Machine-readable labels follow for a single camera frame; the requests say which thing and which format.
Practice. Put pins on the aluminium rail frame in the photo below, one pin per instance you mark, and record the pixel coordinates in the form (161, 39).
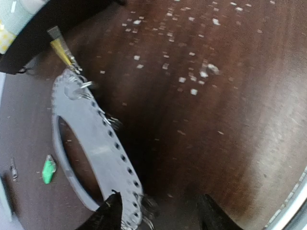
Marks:
(292, 214)

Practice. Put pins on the grey striped bowl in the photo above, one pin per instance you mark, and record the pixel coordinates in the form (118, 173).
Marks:
(16, 14)

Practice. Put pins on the black wire dish rack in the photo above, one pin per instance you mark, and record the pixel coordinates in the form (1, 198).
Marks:
(33, 38)

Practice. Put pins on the black tagged silver key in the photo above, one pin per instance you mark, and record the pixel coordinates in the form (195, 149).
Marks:
(13, 170)

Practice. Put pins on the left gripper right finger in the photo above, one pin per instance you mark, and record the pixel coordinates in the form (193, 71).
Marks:
(212, 217)

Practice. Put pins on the green tagged key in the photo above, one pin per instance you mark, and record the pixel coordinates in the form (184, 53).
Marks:
(49, 169)

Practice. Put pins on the yellow dotted bowl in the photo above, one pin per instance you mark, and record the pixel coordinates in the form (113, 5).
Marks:
(7, 36)

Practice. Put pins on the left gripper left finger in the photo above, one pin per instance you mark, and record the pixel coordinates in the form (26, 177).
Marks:
(107, 217)

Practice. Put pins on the yellow tagged key bunch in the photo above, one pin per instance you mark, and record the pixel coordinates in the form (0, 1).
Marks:
(60, 47)

